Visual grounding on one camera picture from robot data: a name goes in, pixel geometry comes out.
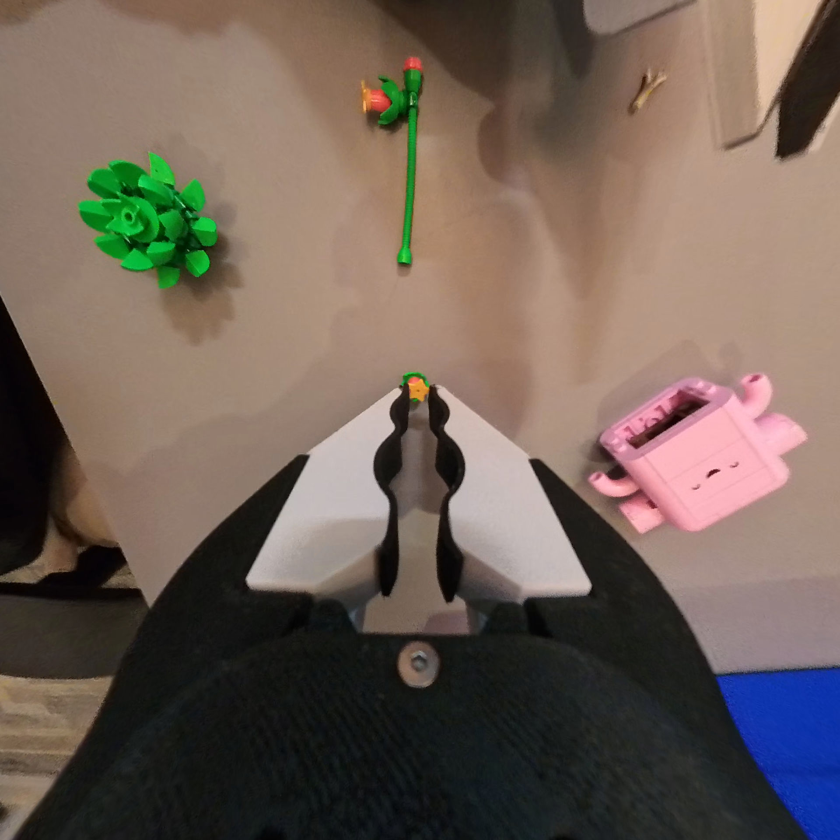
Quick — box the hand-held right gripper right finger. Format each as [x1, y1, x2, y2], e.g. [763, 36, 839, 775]
[428, 385, 593, 627]

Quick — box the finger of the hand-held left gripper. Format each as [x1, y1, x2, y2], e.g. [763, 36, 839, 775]
[705, 0, 840, 160]
[583, 0, 698, 35]

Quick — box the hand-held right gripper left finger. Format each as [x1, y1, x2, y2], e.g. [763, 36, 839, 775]
[246, 386, 411, 624]

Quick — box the black jacket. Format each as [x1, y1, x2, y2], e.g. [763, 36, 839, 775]
[0, 295, 67, 578]

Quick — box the blue storage bin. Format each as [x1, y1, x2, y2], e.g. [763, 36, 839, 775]
[717, 668, 840, 840]

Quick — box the green flower stem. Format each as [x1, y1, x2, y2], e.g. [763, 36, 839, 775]
[360, 56, 426, 266]

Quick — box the pink brick figure pot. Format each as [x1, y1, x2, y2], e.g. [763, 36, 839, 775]
[588, 373, 808, 534]

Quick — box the tan twig piece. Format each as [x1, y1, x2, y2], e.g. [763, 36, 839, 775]
[629, 68, 669, 114]

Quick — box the green leafy plant piece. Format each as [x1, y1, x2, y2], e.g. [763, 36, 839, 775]
[77, 152, 219, 290]

